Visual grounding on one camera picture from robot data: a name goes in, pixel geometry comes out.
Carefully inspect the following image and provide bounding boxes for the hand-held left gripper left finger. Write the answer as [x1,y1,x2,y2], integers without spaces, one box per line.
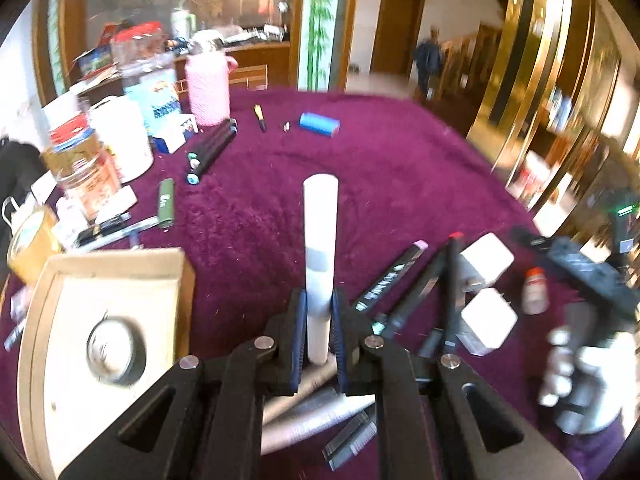
[57,287,307,480]

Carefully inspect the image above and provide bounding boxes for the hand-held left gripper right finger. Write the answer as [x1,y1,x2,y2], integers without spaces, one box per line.
[330,287,583,480]

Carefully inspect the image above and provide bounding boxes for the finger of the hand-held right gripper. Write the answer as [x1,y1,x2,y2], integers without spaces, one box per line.
[509,226,556,261]

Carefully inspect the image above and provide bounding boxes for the black marker pink cap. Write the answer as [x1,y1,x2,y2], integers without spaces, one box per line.
[354,240,430,313]

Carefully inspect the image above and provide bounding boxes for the white cylindrical marker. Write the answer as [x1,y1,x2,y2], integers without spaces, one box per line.
[302,173,340,366]

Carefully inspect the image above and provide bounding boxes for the cardboard tray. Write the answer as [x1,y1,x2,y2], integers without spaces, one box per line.
[17,247,197,478]

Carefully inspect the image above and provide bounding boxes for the person's right forearm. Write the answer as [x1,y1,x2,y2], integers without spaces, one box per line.
[560,420,631,480]

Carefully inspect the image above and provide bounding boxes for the person's right hand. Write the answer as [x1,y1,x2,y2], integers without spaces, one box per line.
[539,327,638,433]

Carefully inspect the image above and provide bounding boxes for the white charger plug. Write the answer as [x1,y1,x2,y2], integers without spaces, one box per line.
[457,232,516,293]
[456,287,518,358]

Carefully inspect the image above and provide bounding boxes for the small white bottle red cap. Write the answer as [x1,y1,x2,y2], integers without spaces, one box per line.
[521,266,551,316]

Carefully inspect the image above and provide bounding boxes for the grey staple strips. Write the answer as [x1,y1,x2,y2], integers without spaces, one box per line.
[321,402,378,471]

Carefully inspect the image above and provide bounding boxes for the black tape roll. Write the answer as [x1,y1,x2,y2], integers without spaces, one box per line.
[85,316,148,387]

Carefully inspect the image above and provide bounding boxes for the green lighter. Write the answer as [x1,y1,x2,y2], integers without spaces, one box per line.
[156,178,177,231]

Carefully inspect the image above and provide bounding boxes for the bundle of black markers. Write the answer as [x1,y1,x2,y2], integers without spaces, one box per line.
[186,127,238,186]

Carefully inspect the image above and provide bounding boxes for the silver pen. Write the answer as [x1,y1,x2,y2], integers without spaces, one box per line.
[75,216,160,252]

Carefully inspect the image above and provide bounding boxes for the blue lighter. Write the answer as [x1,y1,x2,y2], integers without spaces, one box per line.
[299,111,342,137]

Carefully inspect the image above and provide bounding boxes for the black marker blue cap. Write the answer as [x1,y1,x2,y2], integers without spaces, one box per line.
[186,118,238,171]

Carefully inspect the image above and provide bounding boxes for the white flat case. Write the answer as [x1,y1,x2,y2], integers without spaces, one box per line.
[95,185,138,223]

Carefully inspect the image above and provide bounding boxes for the blue white small box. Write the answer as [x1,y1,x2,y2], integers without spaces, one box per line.
[150,114,200,155]

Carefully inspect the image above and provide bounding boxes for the brown wooden door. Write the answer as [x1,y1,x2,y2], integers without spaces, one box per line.
[370,0,426,78]

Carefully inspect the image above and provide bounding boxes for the clear jar red label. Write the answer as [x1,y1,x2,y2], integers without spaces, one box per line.
[57,147,123,223]

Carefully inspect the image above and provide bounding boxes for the pink woven basket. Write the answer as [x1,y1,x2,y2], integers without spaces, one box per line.
[184,52,240,127]

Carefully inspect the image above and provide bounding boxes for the white plastic jar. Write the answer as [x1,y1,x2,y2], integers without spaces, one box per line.
[89,95,155,183]

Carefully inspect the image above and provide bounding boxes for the wooden cabinet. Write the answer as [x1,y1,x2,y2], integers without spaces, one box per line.
[172,42,292,93]

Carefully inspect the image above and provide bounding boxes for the blue white snack bag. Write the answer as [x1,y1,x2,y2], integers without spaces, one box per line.
[122,70,182,133]

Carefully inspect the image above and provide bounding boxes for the yellow packing tape roll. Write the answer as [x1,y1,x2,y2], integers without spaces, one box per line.
[6,206,63,286]

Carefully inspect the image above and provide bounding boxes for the plastic jar red blue lid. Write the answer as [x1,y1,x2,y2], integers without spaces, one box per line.
[42,112,103,171]

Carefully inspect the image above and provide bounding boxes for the black leather seat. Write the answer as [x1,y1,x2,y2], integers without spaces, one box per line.
[0,137,48,261]

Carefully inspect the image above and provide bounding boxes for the clear container red lid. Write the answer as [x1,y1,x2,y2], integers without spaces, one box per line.
[111,22,168,66]

